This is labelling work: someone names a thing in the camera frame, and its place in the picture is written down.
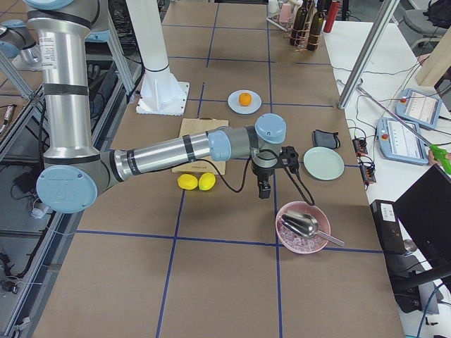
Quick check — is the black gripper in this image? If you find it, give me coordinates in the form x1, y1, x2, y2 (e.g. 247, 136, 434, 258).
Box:
252, 146, 298, 199

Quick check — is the orange mandarin fruit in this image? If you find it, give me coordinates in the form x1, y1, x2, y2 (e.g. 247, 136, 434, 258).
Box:
238, 92, 252, 106

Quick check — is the light blue plate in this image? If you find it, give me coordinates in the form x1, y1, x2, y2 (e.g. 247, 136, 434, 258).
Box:
228, 89, 262, 115

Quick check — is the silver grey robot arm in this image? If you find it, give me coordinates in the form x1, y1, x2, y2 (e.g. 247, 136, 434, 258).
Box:
27, 1, 287, 213

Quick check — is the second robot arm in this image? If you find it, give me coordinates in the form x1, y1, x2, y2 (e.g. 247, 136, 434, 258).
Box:
1, 19, 41, 65

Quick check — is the light green plate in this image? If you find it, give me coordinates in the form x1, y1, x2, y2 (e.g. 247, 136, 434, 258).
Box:
304, 146, 345, 181

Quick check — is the metal scoop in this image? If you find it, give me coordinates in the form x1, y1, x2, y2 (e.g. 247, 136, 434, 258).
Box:
281, 211, 345, 247

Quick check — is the pink bowl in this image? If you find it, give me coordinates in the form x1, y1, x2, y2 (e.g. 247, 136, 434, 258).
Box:
276, 201, 330, 254

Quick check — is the upper yellow lemon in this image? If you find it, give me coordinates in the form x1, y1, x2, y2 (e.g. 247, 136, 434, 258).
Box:
198, 173, 216, 191

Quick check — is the yellow lemon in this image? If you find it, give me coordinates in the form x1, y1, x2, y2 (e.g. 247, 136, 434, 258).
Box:
198, 173, 216, 191
177, 174, 198, 190

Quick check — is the lower yellow lemon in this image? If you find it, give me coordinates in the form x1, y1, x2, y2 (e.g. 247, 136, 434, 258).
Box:
177, 174, 198, 190

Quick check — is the wooden cutting board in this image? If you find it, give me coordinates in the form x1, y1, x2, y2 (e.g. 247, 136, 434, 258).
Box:
171, 118, 229, 175

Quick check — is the orange black adapter box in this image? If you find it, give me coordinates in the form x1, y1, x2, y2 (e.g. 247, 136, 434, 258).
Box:
352, 138, 368, 156

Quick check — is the near teach pendant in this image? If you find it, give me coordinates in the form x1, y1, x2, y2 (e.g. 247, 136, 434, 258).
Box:
376, 117, 428, 165

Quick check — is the teach pendant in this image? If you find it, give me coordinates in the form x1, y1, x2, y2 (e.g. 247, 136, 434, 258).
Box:
376, 117, 428, 165
395, 88, 443, 130

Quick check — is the black monitor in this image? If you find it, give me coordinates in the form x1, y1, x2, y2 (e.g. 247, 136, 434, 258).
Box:
393, 165, 450, 266

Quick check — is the upper dark wine bottle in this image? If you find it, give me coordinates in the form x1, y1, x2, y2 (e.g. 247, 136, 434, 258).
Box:
290, 0, 309, 46

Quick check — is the black computer box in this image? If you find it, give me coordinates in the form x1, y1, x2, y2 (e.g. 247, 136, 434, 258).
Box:
370, 199, 438, 313

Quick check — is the far teach pendant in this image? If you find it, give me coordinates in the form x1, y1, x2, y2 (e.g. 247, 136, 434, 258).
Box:
395, 88, 443, 130

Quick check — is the pink cup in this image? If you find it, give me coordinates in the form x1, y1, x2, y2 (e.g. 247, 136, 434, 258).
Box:
279, 3, 292, 23

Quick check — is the red bottle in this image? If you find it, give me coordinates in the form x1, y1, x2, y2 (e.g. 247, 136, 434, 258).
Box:
323, 0, 340, 33

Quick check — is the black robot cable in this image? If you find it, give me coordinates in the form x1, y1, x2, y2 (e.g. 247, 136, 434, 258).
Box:
209, 149, 316, 206

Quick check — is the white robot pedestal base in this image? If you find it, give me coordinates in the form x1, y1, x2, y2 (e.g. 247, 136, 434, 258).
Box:
126, 0, 190, 115

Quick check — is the copper wire bottle rack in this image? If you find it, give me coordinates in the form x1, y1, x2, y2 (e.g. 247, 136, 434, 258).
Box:
290, 3, 323, 51

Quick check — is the green handled grabber stick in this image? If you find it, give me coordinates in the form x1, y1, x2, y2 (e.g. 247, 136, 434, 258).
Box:
357, 86, 451, 173

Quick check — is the aluminium frame post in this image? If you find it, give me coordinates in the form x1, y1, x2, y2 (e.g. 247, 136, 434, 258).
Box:
338, 0, 400, 109

